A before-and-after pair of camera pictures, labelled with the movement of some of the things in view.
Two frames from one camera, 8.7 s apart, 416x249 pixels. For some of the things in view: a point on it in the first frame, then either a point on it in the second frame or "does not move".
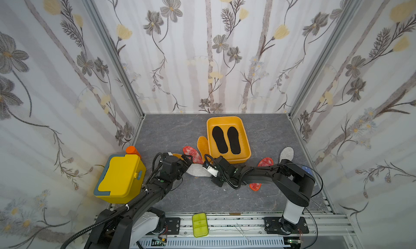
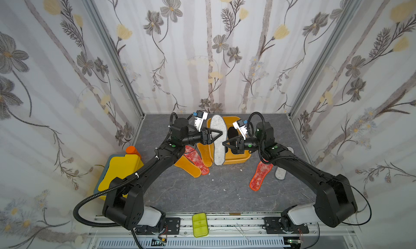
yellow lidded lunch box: [121, 181] does not move
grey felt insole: [199, 170] → [218, 123]
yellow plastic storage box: [226, 137] does not move
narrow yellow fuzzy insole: [203, 148] does not move
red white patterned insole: [196, 157] does not move
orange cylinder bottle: [131, 150] does not move
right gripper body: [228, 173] → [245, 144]
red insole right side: [264, 162] does not move
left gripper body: [181, 168] → [195, 138]
